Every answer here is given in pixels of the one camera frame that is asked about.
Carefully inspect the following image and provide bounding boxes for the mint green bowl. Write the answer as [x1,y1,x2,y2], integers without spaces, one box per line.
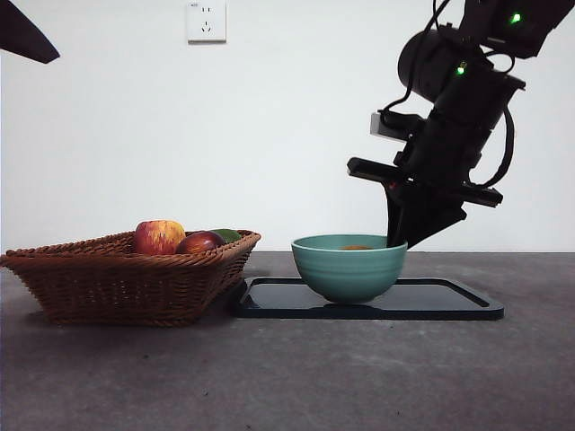
[290,233,409,304]

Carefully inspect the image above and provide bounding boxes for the dark teal rectangular tray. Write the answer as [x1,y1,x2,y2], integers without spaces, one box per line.
[231,277,504,321]

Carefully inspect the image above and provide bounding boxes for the green avocado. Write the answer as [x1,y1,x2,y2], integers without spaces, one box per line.
[210,228,243,246]

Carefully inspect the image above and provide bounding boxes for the dark red plum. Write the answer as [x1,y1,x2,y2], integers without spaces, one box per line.
[175,231,226,256]

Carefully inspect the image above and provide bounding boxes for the red yellow apple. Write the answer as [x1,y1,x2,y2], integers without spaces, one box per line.
[132,219,187,257]

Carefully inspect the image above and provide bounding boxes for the brown wicker basket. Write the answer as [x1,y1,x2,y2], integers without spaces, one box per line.
[0,229,262,328]

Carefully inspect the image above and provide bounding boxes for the pale grey right camera box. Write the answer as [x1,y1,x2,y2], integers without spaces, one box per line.
[370,111,404,143]

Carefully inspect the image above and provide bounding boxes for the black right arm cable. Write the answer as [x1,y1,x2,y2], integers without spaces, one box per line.
[376,0,450,117]
[466,57,517,188]

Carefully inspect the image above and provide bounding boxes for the white wall socket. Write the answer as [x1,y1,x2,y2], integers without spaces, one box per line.
[187,1,227,45]

